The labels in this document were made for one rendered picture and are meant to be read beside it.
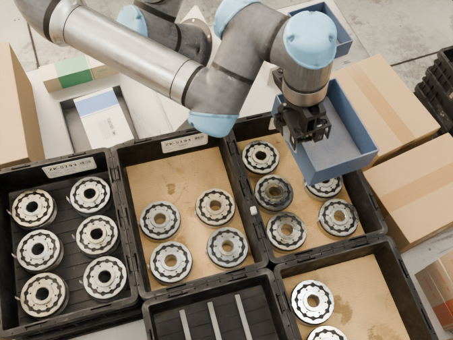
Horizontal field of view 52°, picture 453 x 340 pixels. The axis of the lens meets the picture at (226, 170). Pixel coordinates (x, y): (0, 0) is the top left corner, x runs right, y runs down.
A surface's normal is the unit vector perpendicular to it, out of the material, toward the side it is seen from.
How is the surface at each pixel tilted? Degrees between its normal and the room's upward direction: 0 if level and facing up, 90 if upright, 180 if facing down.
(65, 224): 0
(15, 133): 0
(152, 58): 16
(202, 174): 0
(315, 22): 8
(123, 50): 36
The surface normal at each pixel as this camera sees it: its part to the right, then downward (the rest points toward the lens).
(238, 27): -0.53, 0.13
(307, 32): -0.09, -0.40
